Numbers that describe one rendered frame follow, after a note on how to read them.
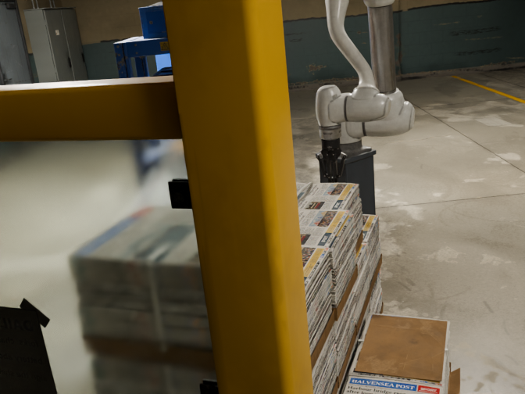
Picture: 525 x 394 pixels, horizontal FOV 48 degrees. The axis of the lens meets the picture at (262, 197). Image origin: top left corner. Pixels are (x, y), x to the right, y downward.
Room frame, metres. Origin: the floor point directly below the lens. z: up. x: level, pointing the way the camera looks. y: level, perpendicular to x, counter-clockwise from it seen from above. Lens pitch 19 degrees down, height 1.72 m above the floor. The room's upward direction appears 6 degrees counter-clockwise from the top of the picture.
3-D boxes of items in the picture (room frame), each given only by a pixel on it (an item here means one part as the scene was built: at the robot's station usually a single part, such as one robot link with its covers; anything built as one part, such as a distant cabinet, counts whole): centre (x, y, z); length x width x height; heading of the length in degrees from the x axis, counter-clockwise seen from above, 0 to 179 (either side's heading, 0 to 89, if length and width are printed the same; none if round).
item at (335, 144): (2.31, -0.30, 1.12); 0.08 x 0.07 x 0.09; 69
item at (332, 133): (2.31, -0.30, 1.19); 0.09 x 0.09 x 0.06
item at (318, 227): (1.65, -0.05, 1.06); 0.37 x 0.29 x 0.01; 68
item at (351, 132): (2.68, -0.42, 1.17); 0.18 x 0.16 x 0.22; 68
